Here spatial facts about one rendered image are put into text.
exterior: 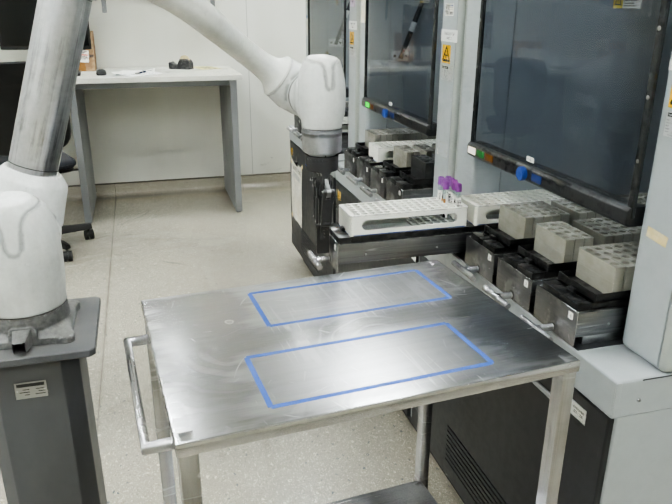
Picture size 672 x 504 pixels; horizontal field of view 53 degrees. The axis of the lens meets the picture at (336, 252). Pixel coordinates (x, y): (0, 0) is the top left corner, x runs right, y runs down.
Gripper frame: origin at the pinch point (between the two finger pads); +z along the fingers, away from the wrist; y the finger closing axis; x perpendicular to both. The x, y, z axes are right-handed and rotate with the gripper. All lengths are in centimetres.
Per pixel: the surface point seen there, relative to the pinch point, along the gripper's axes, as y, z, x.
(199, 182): 350, 74, 2
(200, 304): -34.2, -2.0, 31.2
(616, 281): -51, -5, -41
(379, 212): -2.9, -6.2, -13.1
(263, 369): -59, -2, 24
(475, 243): -13.1, -0.2, -33.1
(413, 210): -4.4, -6.5, -21.0
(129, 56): 350, -17, 43
